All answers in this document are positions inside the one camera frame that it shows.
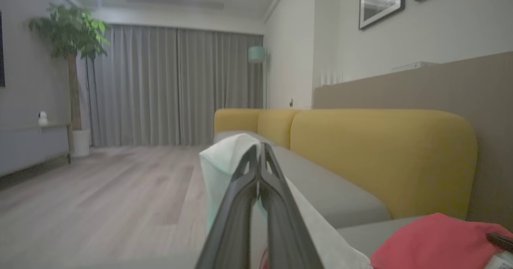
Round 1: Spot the grey console cabinet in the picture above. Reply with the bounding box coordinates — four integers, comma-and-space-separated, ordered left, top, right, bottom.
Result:
0, 121, 74, 180

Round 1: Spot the white plant pot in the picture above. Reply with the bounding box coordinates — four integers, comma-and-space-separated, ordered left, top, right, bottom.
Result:
72, 129, 92, 158

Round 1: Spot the small grey sofa seat cushion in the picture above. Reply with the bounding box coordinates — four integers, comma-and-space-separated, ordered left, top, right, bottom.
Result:
214, 130, 392, 230

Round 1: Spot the beige upholstered wall panel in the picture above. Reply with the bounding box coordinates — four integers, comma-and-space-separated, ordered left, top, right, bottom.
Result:
312, 51, 513, 232

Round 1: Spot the tall green potted tree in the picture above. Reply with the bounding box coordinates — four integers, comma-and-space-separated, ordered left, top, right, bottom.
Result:
28, 2, 111, 131

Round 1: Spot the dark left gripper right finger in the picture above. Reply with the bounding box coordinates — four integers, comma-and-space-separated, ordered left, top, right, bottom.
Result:
260, 142, 324, 269

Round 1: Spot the large black framed picture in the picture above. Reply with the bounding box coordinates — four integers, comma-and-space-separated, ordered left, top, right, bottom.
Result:
358, 0, 406, 30

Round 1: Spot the white router with antennas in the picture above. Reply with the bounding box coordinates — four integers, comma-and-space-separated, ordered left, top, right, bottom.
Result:
319, 67, 345, 86

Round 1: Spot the wide yellow sofa backrest cushion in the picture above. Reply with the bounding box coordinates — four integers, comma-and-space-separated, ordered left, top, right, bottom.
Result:
289, 109, 478, 220

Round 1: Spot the floor lamp with teal shade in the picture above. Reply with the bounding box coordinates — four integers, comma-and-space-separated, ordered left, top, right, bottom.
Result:
247, 45, 269, 110

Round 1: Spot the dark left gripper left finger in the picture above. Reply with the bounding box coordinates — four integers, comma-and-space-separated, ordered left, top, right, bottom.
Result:
195, 143, 261, 269

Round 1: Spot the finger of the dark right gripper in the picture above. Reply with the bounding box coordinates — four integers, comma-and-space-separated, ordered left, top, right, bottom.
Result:
486, 232, 513, 255

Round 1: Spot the grey floor-length curtain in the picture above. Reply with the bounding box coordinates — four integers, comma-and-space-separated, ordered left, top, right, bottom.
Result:
85, 23, 265, 148

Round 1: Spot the red jersey with white sleeves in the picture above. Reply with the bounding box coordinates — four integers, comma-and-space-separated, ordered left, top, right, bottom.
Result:
199, 133, 513, 269

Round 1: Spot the dark wall screen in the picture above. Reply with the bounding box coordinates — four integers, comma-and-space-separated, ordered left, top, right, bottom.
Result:
0, 10, 6, 88

